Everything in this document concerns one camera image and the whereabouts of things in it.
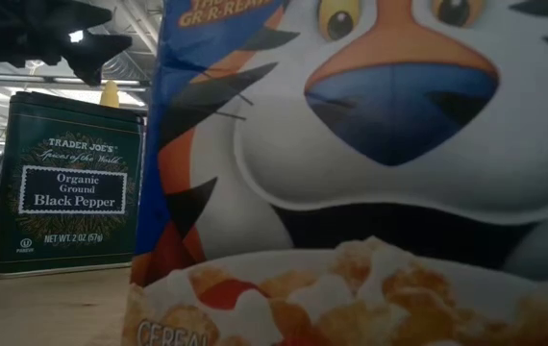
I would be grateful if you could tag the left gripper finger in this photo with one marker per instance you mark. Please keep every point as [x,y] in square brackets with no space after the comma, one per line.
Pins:
[93,50]
[89,17]

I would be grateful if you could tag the yellow-orange dropper bottle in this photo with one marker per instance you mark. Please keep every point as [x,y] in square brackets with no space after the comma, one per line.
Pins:
[109,96]

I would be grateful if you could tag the blue Frosted Flakes box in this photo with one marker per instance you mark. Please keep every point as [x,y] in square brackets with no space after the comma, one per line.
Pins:
[351,192]

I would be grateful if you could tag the ceiling light bar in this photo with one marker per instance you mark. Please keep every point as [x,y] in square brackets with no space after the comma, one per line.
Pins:
[14,78]

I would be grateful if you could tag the green black pepper tin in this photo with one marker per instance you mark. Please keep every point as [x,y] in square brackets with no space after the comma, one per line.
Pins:
[62,192]

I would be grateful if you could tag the silver ventilation duct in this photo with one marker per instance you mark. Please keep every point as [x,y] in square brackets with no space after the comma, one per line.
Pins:
[127,67]

